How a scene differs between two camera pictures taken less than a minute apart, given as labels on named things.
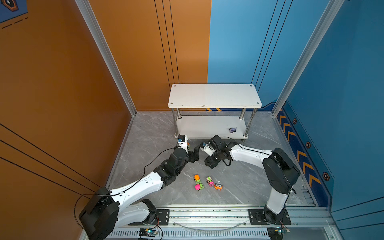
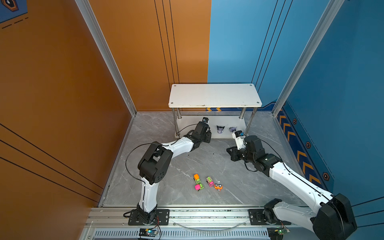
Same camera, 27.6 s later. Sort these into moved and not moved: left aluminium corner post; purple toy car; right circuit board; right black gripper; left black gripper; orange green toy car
Moved: left black gripper; right black gripper
Not moved: orange green toy car; purple toy car; left aluminium corner post; right circuit board
